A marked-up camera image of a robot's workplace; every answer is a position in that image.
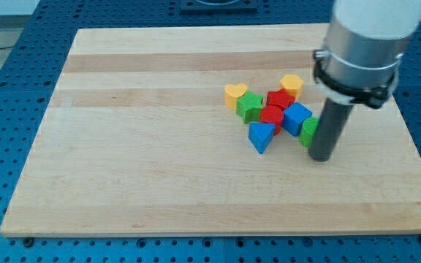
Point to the blue triangle block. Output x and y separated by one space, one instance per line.
261 135

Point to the yellow hexagon block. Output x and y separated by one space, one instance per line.
292 84

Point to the blue cube block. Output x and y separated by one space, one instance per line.
294 117

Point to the green star block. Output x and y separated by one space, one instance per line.
249 107

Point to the light wooden board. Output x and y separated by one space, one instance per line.
137 142

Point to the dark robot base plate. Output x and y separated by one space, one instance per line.
193 6

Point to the green cylinder block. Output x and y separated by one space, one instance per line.
307 131

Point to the yellow heart block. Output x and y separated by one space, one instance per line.
232 92

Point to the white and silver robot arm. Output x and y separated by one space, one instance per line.
366 39

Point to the blue perforated table plate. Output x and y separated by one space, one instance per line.
27 80

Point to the red star block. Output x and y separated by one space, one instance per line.
280 99

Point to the red cylinder block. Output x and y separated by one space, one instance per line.
272 114

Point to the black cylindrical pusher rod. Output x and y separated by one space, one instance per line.
331 124

